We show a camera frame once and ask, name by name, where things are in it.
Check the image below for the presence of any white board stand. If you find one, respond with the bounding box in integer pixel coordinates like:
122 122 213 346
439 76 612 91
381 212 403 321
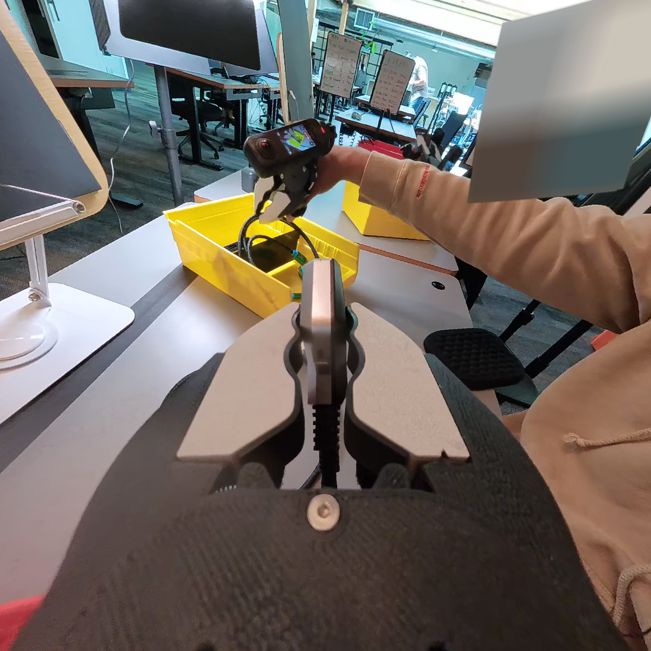
0 199 135 424

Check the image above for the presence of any grey adapter hub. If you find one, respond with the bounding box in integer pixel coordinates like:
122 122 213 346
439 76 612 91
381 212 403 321
297 258 349 405

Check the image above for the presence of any person's right hand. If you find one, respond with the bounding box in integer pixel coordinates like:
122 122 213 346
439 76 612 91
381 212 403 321
311 146 373 197

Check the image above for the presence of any black tripod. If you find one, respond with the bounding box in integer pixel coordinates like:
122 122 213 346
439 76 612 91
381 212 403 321
500 299 607 378

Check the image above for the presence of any black board on grey pole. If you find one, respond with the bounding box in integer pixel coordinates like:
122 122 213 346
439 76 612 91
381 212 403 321
89 0 280 206

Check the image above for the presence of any person's right forearm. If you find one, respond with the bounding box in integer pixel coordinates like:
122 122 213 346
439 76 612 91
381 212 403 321
358 152 651 334

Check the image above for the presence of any black divider panel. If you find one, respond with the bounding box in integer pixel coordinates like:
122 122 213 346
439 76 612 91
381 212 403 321
224 234 297 276

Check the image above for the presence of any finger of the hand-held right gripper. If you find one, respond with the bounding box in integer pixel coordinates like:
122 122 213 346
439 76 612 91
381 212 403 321
258 195 293 225
253 177 279 213

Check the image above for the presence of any black chair armrest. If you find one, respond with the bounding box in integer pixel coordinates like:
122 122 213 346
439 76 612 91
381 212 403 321
423 328 539 408

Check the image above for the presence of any yellow plastic bin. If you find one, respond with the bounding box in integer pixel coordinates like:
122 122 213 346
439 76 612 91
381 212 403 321
163 192 360 318
342 180 430 241

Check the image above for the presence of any red plastic bin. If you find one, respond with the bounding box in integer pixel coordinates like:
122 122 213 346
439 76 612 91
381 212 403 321
357 140 406 159
0 596 47 651

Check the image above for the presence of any wood-framed black board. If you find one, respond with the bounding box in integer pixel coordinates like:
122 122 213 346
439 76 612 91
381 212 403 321
0 10 110 224

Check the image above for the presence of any black-framed whiteboard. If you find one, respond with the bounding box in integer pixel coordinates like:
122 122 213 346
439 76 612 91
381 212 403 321
320 32 363 100
370 49 416 115

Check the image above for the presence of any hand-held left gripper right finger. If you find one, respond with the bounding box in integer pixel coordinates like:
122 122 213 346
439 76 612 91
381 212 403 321
345 302 471 485

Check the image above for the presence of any person's beige hoodie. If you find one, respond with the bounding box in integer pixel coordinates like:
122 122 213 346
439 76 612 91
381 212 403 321
504 320 651 651

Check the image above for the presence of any black braided hub cable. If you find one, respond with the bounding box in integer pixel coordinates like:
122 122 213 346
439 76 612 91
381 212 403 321
305 403 342 490

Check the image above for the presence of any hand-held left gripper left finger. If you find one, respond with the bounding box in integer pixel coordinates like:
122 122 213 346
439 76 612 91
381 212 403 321
175 302 307 484

